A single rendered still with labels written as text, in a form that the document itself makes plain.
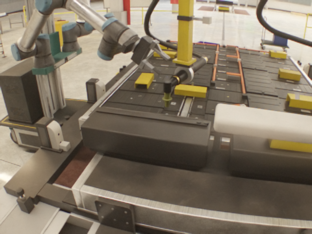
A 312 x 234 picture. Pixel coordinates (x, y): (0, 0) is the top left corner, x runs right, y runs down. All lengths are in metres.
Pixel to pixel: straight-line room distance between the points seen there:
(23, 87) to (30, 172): 1.47
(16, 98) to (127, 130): 1.89
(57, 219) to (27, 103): 1.74
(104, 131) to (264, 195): 0.55
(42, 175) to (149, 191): 0.48
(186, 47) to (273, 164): 0.60
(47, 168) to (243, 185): 0.76
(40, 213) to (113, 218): 0.31
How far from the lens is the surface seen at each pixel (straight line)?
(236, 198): 0.77
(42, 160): 1.14
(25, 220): 0.98
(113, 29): 1.18
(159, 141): 0.78
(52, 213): 0.96
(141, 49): 1.13
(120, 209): 0.73
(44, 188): 1.00
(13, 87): 2.56
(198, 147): 0.77
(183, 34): 1.09
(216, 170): 0.85
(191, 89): 1.31
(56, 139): 1.13
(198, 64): 1.27
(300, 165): 0.84
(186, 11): 1.07
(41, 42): 2.13
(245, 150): 0.77
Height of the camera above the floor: 1.54
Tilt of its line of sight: 30 degrees down
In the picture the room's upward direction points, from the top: straight up
